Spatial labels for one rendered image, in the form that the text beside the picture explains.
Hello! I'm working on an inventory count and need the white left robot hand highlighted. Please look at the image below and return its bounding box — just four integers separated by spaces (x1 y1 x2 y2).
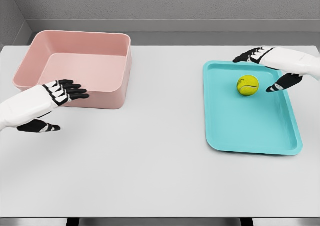
6 79 90 134

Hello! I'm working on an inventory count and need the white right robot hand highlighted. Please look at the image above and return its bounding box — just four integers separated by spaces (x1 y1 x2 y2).
232 46 315 93

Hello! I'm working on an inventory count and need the blue plastic tray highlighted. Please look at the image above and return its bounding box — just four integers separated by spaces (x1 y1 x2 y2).
202 60 304 157

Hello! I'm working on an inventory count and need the yellow tennis ball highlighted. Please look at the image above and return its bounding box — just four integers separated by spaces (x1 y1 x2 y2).
236 74 260 97

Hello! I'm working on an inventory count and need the pink plastic basket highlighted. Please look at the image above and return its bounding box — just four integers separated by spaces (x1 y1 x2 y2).
12 29 133 110

